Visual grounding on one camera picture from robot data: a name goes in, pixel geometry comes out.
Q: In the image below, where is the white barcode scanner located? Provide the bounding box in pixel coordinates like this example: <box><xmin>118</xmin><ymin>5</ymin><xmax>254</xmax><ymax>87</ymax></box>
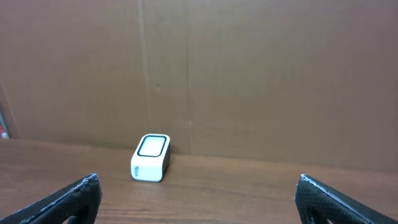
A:
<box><xmin>131</xmin><ymin>133</ymin><xmax>171</xmax><ymax>182</ymax></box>

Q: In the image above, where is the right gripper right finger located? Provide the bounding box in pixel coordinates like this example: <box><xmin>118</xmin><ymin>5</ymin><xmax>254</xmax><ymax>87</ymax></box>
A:
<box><xmin>295</xmin><ymin>174</ymin><xmax>397</xmax><ymax>224</ymax></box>

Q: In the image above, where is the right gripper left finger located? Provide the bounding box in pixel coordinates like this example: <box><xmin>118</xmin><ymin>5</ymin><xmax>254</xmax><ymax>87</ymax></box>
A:
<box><xmin>1</xmin><ymin>173</ymin><xmax>102</xmax><ymax>224</ymax></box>

